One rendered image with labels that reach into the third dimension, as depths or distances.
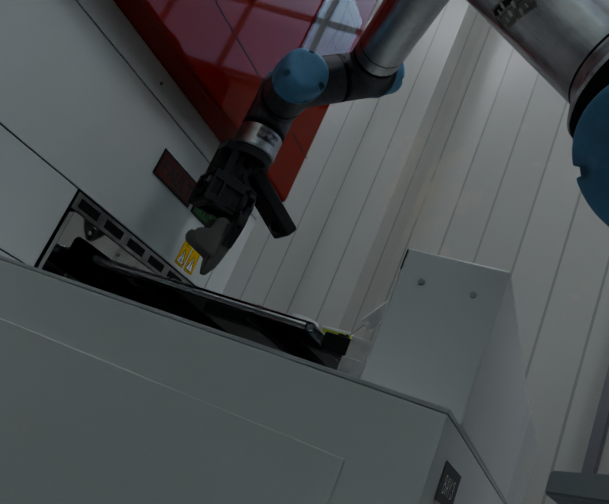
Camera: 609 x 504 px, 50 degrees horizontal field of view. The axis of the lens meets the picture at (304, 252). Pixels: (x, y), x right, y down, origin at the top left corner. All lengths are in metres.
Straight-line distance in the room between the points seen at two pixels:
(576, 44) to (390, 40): 0.49
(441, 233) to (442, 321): 2.82
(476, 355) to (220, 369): 0.21
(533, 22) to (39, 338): 0.51
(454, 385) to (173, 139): 0.71
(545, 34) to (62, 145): 0.65
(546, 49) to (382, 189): 2.94
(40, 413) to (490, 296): 0.41
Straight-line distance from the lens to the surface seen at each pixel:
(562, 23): 0.52
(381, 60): 1.00
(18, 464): 0.64
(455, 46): 3.95
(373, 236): 3.30
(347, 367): 0.77
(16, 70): 0.90
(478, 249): 3.26
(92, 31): 0.98
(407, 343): 0.57
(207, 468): 0.54
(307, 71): 0.99
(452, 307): 0.58
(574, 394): 2.84
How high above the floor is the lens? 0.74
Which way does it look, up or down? 18 degrees up
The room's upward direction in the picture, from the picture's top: 24 degrees clockwise
